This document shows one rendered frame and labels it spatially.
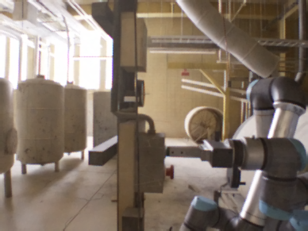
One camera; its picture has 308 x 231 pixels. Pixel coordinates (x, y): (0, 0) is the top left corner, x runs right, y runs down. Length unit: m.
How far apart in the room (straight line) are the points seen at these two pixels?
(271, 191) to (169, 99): 11.28
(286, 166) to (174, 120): 11.28
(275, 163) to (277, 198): 0.09
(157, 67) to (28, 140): 8.37
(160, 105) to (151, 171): 11.29
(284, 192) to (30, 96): 5.20
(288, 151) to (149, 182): 0.36
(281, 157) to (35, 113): 5.13
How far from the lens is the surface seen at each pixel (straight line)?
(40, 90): 5.37
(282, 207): 0.65
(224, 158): 0.54
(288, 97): 0.87
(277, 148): 0.61
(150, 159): 0.54
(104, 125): 6.89
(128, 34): 0.64
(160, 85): 11.87
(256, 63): 6.04
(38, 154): 5.48
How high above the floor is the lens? 1.69
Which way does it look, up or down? 2 degrees down
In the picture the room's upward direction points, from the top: 1 degrees clockwise
